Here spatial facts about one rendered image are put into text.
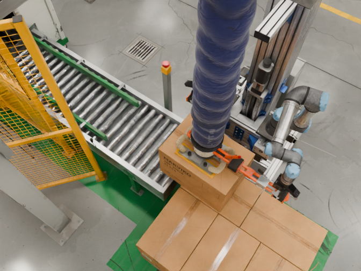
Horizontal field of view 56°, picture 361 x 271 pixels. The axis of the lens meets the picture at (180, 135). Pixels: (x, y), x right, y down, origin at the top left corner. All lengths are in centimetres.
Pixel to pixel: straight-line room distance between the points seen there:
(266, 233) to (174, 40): 282
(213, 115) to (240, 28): 61
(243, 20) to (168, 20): 357
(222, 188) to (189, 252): 66
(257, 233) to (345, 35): 320
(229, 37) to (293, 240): 195
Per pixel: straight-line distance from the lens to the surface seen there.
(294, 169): 202
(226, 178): 244
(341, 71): 476
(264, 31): 191
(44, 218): 315
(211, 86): 167
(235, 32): 142
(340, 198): 386
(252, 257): 287
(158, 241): 284
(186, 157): 246
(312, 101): 218
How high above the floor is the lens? 331
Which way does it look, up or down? 61 degrees down
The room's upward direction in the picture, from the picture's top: straight up
